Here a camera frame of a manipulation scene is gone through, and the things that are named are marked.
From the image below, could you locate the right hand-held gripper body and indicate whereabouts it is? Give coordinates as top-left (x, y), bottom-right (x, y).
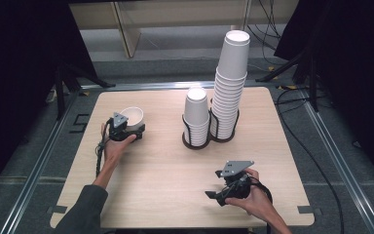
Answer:
top-left (219, 160), bottom-right (255, 200)

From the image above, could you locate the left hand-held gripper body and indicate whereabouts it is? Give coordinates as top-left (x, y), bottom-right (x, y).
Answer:
top-left (108, 111), bottom-right (134, 142)

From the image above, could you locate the white paper cup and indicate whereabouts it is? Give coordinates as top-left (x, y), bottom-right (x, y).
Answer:
top-left (119, 106), bottom-right (145, 133)

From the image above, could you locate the black double cup holder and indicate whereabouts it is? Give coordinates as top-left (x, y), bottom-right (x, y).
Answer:
top-left (181, 97), bottom-right (241, 151)

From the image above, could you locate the short stack of white cups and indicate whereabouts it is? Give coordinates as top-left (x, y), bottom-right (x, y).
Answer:
top-left (182, 86), bottom-right (211, 148)

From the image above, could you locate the tall stack of white cups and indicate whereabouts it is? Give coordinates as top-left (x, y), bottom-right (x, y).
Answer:
top-left (209, 29), bottom-right (251, 140)

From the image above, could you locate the person's left hand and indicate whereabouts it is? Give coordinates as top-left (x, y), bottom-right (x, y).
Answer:
top-left (100, 121), bottom-right (138, 164)

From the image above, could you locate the person's right hand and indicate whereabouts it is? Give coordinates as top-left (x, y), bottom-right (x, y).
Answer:
top-left (224, 168), bottom-right (274, 217)

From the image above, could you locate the black tape floor mark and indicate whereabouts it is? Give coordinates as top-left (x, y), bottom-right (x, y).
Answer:
top-left (69, 113), bottom-right (91, 135)

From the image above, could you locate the black metal stand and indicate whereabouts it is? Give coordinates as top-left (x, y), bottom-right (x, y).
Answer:
top-left (54, 62), bottom-right (116, 121)
top-left (255, 48), bottom-right (320, 113)

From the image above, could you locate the black tape strip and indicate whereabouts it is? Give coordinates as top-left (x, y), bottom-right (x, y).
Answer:
top-left (46, 205), bottom-right (68, 215)
top-left (297, 205), bottom-right (323, 215)

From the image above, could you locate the beige wooden shelf unit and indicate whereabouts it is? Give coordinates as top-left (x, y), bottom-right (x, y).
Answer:
top-left (68, 0), bottom-right (252, 59)

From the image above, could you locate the black curtain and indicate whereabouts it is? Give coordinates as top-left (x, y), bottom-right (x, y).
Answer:
top-left (0, 0), bottom-right (99, 203)
top-left (274, 0), bottom-right (374, 183)

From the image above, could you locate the right hand-held gripper black cable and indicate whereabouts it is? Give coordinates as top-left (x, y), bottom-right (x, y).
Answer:
top-left (252, 181), bottom-right (274, 206)

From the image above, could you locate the hand-held gripper black cable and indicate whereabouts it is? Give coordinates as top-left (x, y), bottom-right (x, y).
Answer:
top-left (94, 117), bottom-right (115, 178)
top-left (252, 181), bottom-right (274, 206)

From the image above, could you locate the left hand-held gripper black cable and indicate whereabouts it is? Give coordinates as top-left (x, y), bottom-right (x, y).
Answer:
top-left (94, 117), bottom-right (115, 178)

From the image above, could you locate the aluminium floor rail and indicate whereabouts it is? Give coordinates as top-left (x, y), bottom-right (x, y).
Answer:
top-left (0, 92), bottom-right (81, 234)
top-left (298, 87), bottom-right (374, 234)
top-left (81, 81), bottom-right (257, 93)

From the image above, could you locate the long black floor cable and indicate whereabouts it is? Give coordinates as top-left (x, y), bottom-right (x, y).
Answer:
top-left (275, 87), bottom-right (345, 234)

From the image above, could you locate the bundle of black cables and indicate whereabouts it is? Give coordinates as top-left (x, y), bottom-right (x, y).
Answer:
top-left (246, 0), bottom-right (284, 66)

